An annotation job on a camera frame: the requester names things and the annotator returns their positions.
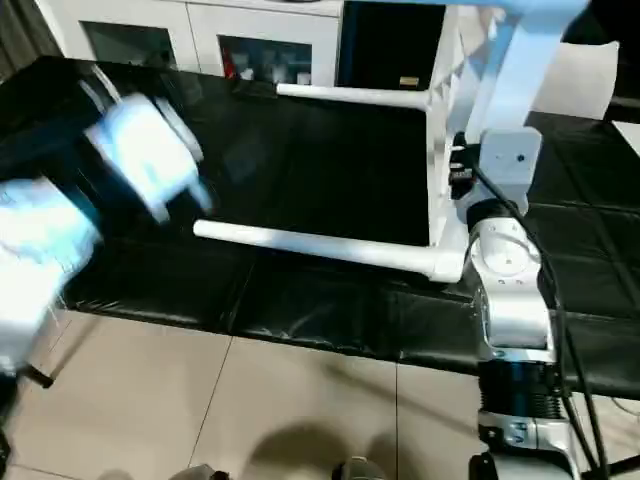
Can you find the small tan label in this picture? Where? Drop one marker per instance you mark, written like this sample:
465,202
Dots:
409,81

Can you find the grey-brown curtain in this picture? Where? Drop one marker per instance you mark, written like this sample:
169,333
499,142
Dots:
25,35

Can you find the dark grey bar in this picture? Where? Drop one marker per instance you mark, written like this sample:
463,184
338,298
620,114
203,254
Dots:
626,102

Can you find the black work mat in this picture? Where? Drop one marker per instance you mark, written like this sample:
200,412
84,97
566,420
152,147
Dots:
300,175

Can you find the white flat panel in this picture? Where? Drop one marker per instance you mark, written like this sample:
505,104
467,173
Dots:
627,135

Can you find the white board with round fitting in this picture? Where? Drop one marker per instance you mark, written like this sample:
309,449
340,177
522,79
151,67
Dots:
575,85

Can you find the white glass-door cabinet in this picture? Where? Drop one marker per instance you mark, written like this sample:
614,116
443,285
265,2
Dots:
200,25

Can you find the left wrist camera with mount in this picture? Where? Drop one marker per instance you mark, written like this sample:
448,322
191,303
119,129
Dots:
145,150

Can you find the dark cabinet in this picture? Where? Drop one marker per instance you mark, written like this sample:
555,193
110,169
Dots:
390,40

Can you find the white plastic table top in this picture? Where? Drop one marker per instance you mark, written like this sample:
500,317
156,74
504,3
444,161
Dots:
437,175

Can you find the red item behind glass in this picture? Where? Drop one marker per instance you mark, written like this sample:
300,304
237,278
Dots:
229,62

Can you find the white plastic table leg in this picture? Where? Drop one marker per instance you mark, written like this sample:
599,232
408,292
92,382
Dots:
325,247
500,3
350,93

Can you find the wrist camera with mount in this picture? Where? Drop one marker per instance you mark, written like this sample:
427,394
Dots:
510,160
145,150

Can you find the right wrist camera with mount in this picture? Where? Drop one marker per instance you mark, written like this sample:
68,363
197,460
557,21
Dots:
510,160

